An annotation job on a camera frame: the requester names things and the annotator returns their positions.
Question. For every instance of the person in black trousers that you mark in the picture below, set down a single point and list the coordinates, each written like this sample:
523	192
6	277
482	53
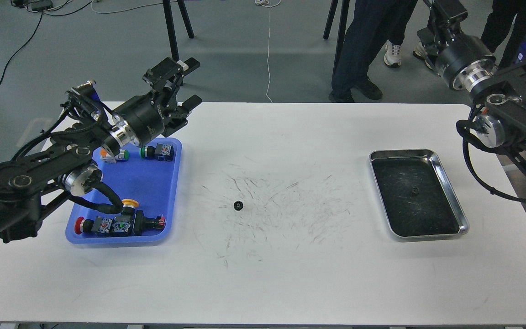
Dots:
506	15

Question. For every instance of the green black push button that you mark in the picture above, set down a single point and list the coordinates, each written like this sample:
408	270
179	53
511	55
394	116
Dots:
163	152

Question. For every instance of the red push button switch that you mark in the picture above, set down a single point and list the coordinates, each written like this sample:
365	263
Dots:
98	226

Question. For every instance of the person in dark trousers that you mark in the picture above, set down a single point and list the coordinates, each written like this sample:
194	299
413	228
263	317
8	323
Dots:
374	23

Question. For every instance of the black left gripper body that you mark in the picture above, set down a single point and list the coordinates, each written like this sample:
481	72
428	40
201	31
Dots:
142	118

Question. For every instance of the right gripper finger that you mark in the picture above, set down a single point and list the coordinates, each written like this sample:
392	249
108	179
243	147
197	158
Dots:
445	15
428	48

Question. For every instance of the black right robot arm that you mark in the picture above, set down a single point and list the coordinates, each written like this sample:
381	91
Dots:
497	119

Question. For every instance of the black red-tipped switch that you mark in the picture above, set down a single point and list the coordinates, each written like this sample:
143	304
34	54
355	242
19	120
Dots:
134	223

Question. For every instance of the orange white push button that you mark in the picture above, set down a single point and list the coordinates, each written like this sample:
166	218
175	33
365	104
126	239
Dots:
107	157

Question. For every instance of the metal tray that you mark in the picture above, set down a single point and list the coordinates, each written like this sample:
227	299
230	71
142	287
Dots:
434	213

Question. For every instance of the blue plastic tray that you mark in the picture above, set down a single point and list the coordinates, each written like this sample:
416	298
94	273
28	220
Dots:
151	182

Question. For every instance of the black tripod legs right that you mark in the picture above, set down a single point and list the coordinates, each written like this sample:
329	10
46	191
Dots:
342	25

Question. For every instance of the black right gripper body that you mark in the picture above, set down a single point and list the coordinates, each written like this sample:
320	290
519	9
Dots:
462	61

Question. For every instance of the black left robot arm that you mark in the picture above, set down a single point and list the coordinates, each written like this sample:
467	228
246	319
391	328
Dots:
57	165

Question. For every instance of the yellow mushroom push button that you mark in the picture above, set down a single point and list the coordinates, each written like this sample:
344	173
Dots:
129	207

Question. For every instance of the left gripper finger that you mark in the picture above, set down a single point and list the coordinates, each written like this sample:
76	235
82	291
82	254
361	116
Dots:
181	113
167	70

